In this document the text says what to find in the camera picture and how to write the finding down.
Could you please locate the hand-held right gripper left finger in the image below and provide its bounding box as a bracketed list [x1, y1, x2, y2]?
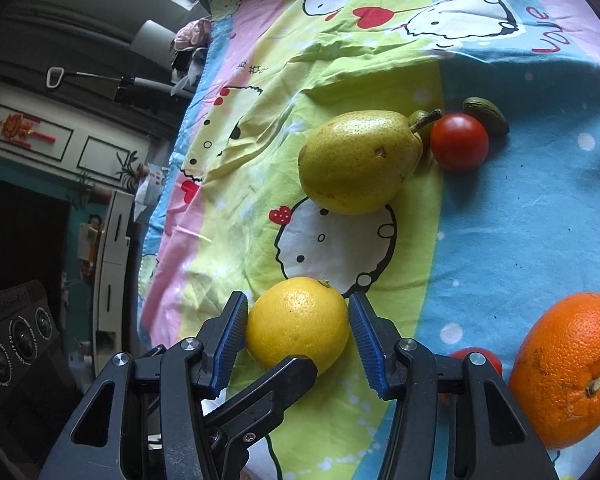
[37, 290, 251, 480]

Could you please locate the potted green plant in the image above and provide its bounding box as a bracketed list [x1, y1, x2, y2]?
[115, 152, 146, 186]

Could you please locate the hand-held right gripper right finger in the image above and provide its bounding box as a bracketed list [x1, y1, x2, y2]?
[348, 290, 561, 480]

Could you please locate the white cabinet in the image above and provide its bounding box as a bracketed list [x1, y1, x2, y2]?
[92, 190, 141, 341]

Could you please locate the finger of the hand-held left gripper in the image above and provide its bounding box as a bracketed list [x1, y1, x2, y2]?
[202, 355, 319, 463]

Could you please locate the yellow lemon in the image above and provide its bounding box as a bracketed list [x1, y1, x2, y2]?
[245, 276, 352, 376]

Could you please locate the white and black pole tool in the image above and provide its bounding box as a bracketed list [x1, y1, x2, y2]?
[46, 66, 196, 97]

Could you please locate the pink crumpled cloth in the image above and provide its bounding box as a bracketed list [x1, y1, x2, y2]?
[174, 17, 213, 53]

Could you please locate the dark green brown kumquat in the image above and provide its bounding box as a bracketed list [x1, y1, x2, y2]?
[462, 96, 510, 135]

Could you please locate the cartoon printed bedsheet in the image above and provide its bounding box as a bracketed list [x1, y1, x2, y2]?
[137, 0, 600, 480]

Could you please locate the orange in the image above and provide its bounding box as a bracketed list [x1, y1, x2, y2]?
[508, 291, 600, 451]

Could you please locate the grey board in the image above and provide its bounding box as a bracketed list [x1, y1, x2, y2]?
[130, 20, 178, 63]

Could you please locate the printed cardboard box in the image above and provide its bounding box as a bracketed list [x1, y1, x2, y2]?
[135, 162, 168, 221]

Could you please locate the red wall decoration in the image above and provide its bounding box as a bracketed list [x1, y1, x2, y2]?
[0, 112, 56, 145]

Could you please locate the red cherry tomato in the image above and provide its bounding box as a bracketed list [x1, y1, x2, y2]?
[430, 113, 490, 172]
[437, 347, 504, 405]

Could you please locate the green yellow pear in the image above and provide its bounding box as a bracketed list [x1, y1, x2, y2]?
[298, 108, 443, 215]

